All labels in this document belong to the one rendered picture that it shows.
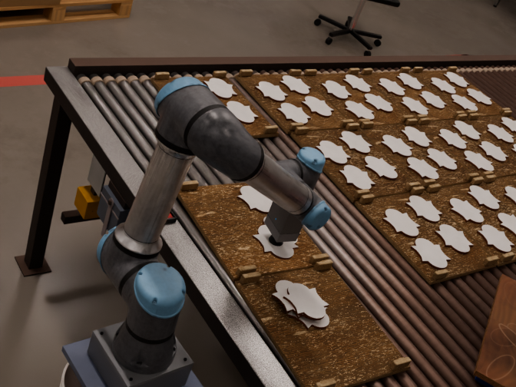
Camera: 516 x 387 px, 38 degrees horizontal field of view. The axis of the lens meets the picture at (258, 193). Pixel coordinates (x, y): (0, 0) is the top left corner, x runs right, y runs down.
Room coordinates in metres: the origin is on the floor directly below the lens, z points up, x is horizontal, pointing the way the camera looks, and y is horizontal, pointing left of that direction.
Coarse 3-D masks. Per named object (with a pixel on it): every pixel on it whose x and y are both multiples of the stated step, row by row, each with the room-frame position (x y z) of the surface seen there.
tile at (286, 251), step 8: (264, 232) 1.71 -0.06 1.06; (256, 240) 1.67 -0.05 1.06; (264, 240) 1.67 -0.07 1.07; (264, 248) 1.64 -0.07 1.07; (272, 248) 1.66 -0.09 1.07; (280, 248) 1.67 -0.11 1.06; (288, 248) 1.68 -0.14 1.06; (296, 248) 1.70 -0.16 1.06; (280, 256) 1.63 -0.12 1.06; (288, 256) 1.65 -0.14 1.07
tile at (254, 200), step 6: (246, 186) 2.08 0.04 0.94; (240, 192) 2.03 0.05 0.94; (246, 192) 2.05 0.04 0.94; (252, 192) 2.06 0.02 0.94; (258, 192) 2.07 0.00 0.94; (240, 198) 2.00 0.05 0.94; (246, 198) 2.01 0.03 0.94; (252, 198) 2.02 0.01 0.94; (258, 198) 2.04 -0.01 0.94; (264, 198) 2.05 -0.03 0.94; (246, 204) 1.99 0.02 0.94; (252, 204) 1.99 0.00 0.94; (258, 204) 2.00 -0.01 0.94; (264, 204) 2.02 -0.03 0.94; (270, 204) 2.03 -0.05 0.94; (258, 210) 1.98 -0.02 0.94; (264, 210) 1.98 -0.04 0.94
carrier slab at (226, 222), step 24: (192, 192) 1.94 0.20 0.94; (216, 192) 1.99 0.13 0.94; (192, 216) 1.83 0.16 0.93; (216, 216) 1.87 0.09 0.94; (240, 216) 1.92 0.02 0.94; (264, 216) 1.97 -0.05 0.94; (216, 240) 1.76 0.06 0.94; (240, 240) 1.80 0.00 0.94; (312, 240) 1.94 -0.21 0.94; (240, 264) 1.70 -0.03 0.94; (264, 264) 1.74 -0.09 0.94; (288, 264) 1.78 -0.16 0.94; (312, 264) 1.82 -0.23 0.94
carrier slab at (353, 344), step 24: (240, 288) 1.60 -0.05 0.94; (264, 288) 1.64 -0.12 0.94; (312, 288) 1.72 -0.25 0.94; (336, 288) 1.76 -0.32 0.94; (264, 312) 1.55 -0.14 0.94; (336, 312) 1.66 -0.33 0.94; (360, 312) 1.70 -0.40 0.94; (288, 336) 1.49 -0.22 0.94; (312, 336) 1.52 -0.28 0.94; (336, 336) 1.56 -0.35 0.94; (360, 336) 1.60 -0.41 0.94; (384, 336) 1.63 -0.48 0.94; (288, 360) 1.41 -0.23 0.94; (312, 360) 1.44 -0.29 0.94; (336, 360) 1.47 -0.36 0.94; (360, 360) 1.51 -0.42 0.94; (384, 360) 1.54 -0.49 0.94; (312, 384) 1.36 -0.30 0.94; (336, 384) 1.39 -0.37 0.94; (360, 384) 1.44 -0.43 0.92
